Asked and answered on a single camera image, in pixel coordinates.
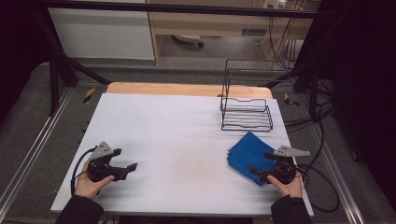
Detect wooden table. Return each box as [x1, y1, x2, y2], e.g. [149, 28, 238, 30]
[106, 81, 275, 100]

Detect blue cloth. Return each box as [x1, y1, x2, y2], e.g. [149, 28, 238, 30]
[226, 131, 278, 187]

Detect hanging cables under desk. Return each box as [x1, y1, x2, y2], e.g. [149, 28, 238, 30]
[266, 15, 302, 70]

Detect black metal stand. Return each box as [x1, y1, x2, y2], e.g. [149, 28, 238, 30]
[32, 7, 111, 117]

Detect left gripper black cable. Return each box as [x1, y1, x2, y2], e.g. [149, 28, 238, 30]
[70, 147, 98, 196]

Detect yellow black tape marker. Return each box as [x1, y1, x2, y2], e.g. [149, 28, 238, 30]
[283, 92, 301, 107]
[82, 87, 96, 105]

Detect aluminium floor rail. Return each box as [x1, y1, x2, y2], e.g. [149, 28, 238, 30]
[306, 122, 366, 224]
[0, 88, 75, 214]

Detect black curtain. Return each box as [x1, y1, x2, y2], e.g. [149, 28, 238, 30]
[0, 0, 50, 120]
[293, 0, 396, 213]

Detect black metal frame bar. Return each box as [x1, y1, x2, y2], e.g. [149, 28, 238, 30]
[31, 0, 331, 21]

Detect white chair base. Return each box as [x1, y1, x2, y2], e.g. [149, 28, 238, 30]
[172, 34, 205, 49]

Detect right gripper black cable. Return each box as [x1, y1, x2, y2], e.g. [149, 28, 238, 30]
[293, 162, 341, 215]

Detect black wire rack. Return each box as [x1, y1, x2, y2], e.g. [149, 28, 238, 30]
[219, 58, 292, 133]

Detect person's left hand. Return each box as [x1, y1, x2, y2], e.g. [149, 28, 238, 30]
[74, 160, 116, 201]

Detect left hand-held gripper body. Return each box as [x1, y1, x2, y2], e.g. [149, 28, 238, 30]
[86, 141, 129, 183]

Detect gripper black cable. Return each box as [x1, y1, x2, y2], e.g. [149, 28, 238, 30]
[293, 162, 341, 215]
[70, 147, 98, 196]

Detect person's right hand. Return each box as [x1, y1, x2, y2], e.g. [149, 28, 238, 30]
[266, 173, 304, 199]

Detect bundle of black floor cables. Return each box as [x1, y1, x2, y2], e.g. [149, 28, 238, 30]
[283, 77, 335, 176]

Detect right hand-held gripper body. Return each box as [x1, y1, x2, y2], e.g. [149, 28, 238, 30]
[263, 145, 312, 185]

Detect white power strip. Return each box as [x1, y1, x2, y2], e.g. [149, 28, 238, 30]
[262, 0, 288, 10]

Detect white table cover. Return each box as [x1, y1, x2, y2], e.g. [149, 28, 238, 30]
[50, 92, 315, 217]

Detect white cabinet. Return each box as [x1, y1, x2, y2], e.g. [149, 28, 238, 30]
[48, 7, 156, 61]

